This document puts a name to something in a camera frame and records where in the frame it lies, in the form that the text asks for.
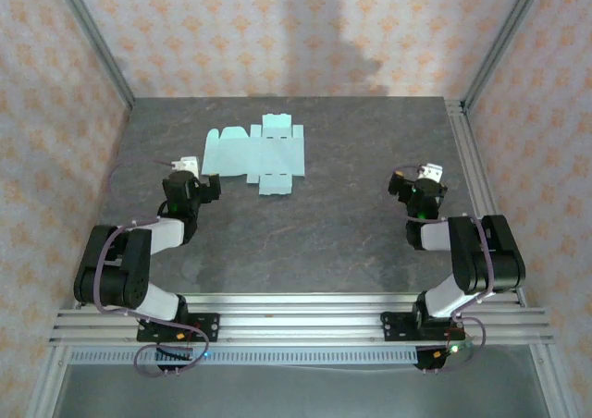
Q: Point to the light blue paper box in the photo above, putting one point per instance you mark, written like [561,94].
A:
[259,154]

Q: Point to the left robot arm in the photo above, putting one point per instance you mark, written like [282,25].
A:
[115,270]

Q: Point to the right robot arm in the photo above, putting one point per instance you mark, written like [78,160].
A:
[485,251]

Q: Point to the small electronics board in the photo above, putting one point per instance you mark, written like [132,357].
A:
[173,355]
[444,355]

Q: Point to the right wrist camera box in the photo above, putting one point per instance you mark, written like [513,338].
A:
[431,172]

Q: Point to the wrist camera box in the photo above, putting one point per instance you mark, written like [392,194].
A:
[187,163]
[431,172]

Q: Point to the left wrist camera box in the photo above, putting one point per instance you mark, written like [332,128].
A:
[187,163]

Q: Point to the aluminium extrusion side rail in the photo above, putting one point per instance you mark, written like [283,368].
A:
[472,159]

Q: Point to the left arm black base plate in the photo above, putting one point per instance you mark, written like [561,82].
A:
[208,328]

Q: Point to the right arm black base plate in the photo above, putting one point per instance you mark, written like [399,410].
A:
[398,328]

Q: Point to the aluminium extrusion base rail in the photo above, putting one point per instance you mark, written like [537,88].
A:
[300,321]

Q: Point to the aluminium corner post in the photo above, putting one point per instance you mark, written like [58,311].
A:
[504,39]
[92,34]

